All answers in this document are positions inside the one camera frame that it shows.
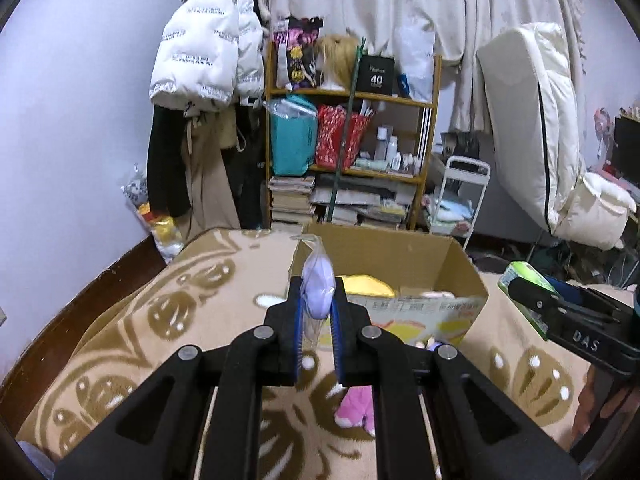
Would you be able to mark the white folded mattress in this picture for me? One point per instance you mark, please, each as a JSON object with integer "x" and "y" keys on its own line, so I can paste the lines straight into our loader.
{"x": 532, "y": 108}

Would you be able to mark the blonde wig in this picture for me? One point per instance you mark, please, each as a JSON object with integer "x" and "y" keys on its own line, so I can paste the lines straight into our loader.
{"x": 336, "y": 61}

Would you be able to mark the white rolling cart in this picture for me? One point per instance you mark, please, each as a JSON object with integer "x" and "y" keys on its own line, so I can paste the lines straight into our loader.
{"x": 452, "y": 208}

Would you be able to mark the person's right hand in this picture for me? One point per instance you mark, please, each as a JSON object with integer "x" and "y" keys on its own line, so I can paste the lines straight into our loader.
{"x": 589, "y": 408}

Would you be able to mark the cardboard box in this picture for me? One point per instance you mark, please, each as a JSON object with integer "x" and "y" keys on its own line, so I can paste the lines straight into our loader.
{"x": 439, "y": 293}

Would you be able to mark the green pole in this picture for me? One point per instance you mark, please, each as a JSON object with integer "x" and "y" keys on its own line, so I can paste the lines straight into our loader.
{"x": 344, "y": 137}

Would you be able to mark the stack of books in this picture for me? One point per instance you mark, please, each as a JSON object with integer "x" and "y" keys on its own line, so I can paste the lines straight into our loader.
{"x": 290, "y": 199}

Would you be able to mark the green tissue pack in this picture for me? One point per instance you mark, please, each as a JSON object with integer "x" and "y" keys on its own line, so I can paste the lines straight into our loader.
{"x": 528, "y": 290}

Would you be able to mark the teal bag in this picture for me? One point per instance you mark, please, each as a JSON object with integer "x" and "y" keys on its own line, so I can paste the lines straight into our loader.
{"x": 293, "y": 134}

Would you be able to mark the pink plush toy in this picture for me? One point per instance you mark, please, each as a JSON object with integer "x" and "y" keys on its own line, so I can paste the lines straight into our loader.
{"x": 356, "y": 410}

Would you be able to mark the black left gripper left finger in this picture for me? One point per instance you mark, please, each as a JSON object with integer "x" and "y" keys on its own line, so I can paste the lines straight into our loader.
{"x": 198, "y": 414}

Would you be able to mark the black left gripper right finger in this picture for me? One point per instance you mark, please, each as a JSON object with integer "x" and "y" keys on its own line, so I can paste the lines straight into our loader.
{"x": 435, "y": 414}

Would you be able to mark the lavender item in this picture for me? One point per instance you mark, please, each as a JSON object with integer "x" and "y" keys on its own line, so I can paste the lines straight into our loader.
{"x": 316, "y": 291}

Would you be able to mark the black box labelled 40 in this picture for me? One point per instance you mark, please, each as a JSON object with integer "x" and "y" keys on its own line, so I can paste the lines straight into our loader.
{"x": 376, "y": 74}

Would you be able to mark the beige brown patterned blanket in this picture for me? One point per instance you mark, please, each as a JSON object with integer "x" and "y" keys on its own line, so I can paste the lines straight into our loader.
{"x": 219, "y": 286}

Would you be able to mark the beige hanging coat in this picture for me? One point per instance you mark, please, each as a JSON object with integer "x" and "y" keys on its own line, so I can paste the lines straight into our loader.
{"x": 211, "y": 201}

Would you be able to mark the white curtain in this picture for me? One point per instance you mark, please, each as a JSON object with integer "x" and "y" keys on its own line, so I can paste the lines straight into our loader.
{"x": 461, "y": 26}

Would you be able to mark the yellow plush zipper pouch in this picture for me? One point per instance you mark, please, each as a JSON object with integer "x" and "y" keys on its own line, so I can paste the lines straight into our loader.
{"x": 366, "y": 285}

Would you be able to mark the wooden bookshelf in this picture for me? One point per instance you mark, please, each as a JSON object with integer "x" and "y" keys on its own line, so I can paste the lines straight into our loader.
{"x": 423, "y": 136}

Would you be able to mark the white puffer jacket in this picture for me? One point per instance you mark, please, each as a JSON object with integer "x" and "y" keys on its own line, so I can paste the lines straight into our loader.
{"x": 209, "y": 58}

